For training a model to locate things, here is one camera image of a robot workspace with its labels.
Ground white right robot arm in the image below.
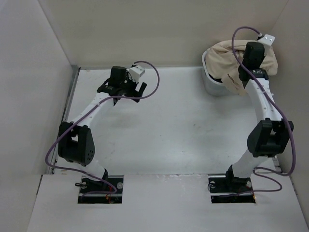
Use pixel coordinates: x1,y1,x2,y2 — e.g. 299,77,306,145
224,42,294,193

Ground white plastic laundry basket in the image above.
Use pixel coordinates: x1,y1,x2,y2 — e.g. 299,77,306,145
201,51,233,97

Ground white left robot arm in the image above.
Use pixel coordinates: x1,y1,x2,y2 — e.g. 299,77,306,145
58,65,147,193

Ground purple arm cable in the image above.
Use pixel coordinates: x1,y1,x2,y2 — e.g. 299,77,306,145
45,60,160,198
231,26,297,194

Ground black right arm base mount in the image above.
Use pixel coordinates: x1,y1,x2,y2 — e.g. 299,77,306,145
208,175,256,203

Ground beige drawstring trousers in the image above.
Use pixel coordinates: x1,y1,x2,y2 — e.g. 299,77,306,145
205,40,278,95

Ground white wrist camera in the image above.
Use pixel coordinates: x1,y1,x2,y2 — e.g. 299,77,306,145
257,33,276,50
126,65,145,83

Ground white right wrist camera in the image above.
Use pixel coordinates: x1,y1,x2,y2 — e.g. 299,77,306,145
257,33,276,50

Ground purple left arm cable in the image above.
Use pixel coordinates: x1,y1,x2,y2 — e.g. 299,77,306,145
45,60,160,198

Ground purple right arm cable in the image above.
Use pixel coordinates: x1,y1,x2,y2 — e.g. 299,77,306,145
231,26,297,194

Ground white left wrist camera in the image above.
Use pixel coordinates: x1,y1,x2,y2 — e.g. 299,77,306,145
126,65,145,83

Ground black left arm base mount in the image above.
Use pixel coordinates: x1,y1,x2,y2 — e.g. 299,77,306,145
75,175,124,204

